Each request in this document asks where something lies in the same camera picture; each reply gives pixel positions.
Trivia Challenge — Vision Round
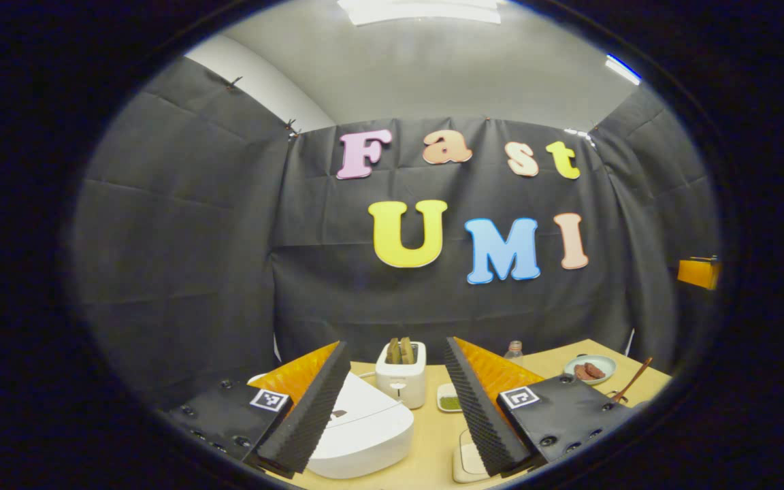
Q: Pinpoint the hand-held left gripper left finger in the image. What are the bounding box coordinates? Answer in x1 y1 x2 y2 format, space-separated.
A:
161 340 352 477

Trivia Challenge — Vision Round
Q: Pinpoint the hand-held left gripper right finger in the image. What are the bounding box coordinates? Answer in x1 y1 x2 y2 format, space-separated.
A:
443 336 638 477

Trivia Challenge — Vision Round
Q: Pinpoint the white rice cooker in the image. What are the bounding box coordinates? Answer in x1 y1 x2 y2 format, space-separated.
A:
249 371 414 479

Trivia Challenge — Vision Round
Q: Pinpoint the brown wooden spoon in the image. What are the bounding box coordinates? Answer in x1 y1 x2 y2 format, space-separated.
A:
611 357 653 404

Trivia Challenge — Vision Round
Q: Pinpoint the white divided grain tray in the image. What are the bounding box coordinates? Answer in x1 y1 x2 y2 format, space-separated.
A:
437 382 464 413

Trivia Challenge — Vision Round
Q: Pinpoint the white rectangular board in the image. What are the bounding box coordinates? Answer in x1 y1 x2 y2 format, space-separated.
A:
452 429 495 484

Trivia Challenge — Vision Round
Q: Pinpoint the white toaster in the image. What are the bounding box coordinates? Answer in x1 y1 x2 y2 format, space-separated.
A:
375 338 427 410

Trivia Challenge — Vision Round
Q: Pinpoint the pale green plate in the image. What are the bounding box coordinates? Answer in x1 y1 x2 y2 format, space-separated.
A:
563 355 617 386

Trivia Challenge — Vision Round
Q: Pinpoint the black backdrop cloth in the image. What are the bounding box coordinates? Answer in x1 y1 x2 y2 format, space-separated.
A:
69 54 723 409

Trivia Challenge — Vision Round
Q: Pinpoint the small ceiling light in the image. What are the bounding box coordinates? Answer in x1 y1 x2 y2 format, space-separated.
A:
604 54 641 86

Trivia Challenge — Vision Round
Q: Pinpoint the large ceiling light panel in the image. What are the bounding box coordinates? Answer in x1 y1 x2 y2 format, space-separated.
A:
338 0 502 27

